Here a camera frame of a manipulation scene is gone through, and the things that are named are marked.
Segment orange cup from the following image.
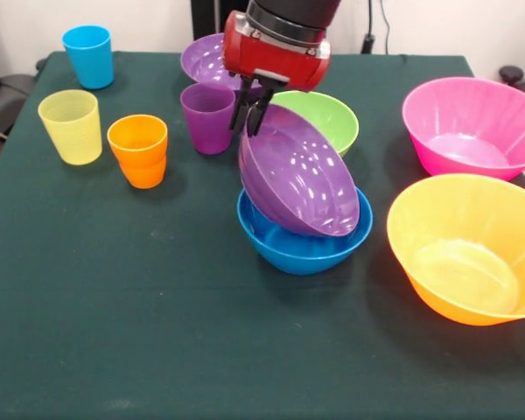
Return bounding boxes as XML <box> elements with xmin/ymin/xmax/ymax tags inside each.
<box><xmin>106</xmin><ymin>114</ymin><xmax>169</xmax><ymax>166</ymax></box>
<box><xmin>118</xmin><ymin>155</ymin><xmax>167</xmax><ymax>190</ymax></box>

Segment black office chair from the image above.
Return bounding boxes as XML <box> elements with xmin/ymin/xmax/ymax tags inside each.
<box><xmin>0</xmin><ymin>34</ymin><xmax>40</xmax><ymax>141</ymax></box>
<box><xmin>498</xmin><ymin>65</ymin><xmax>525</xmax><ymax>104</ymax></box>

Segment blue bowl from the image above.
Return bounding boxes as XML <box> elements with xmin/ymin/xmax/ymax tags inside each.
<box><xmin>236</xmin><ymin>186</ymin><xmax>374</xmax><ymax>277</ymax></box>

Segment orange bowl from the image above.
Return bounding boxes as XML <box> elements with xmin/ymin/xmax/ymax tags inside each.
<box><xmin>386</xmin><ymin>172</ymin><xmax>525</xmax><ymax>327</ymax></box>

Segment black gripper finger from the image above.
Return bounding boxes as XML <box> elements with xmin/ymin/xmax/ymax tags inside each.
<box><xmin>246</xmin><ymin>73</ymin><xmax>290</xmax><ymax>137</ymax></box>
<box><xmin>228</xmin><ymin>76</ymin><xmax>257</xmax><ymax>132</ymax></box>

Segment black cable with plug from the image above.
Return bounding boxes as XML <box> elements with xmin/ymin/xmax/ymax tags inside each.
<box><xmin>360</xmin><ymin>0</ymin><xmax>391</xmax><ymax>55</ymax></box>

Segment green bowl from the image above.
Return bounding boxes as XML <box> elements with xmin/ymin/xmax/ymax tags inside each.
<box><xmin>269</xmin><ymin>90</ymin><xmax>360</xmax><ymax>158</ymax></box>

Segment dark green table cloth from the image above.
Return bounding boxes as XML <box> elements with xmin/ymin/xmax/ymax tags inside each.
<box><xmin>0</xmin><ymin>51</ymin><xmax>525</xmax><ymax>420</ymax></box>

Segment purple bowl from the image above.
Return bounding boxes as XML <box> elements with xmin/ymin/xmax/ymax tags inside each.
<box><xmin>238</xmin><ymin>103</ymin><xmax>361</xmax><ymax>239</ymax></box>
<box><xmin>179</xmin><ymin>32</ymin><xmax>263</xmax><ymax>95</ymax></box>

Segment purple cup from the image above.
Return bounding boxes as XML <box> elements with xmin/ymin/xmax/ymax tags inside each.
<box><xmin>179</xmin><ymin>82</ymin><xmax>237</xmax><ymax>156</ymax></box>

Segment yellow cup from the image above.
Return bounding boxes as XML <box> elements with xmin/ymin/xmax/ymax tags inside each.
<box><xmin>37</xmin><ymin>88</ymin><xmax>103</xmax><ymax>166</ymax></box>

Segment blue cup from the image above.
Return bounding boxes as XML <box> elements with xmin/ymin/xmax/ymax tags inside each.
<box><xmin>61</xmin><ymin>24</ymin><xmax>116</xmax><ymax>91</ymax></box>

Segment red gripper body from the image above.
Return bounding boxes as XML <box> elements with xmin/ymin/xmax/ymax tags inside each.
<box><xmin>221</xmin><ymin>10</ymin><xmax>333</xmax><ymax>93</ymax></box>

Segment pink bowl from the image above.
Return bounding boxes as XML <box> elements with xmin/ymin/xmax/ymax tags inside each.
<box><xmin>402</xmin><ymin>76</ymin><xmax>525</xmax><ymax>183</ymax></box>

